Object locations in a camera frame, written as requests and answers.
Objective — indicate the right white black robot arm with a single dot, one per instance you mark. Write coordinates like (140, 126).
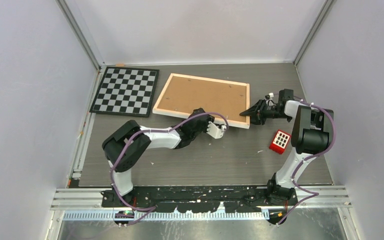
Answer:
(311, 136)

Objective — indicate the black white checkerboard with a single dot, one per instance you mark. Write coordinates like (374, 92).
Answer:
(125, 91)

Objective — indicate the white wooden photo frame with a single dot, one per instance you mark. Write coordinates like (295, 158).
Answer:
(205, 99)

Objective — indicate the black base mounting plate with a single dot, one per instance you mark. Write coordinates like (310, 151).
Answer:
(200, 198)

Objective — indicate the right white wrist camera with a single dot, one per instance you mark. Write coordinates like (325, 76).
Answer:
(269, 96)

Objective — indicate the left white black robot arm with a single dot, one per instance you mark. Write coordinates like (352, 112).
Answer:
(127, 144)

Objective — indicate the aluminium rail profile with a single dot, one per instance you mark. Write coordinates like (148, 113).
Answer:
(83, 204)

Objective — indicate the red bit holder box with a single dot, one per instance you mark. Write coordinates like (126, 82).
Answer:
(280, 142)

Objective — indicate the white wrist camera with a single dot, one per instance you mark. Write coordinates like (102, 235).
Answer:
(216, 131)
(269, 96)

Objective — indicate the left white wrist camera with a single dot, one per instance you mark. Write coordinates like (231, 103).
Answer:
(216, 131)

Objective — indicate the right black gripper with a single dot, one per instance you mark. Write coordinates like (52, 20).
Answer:
(258, 118)

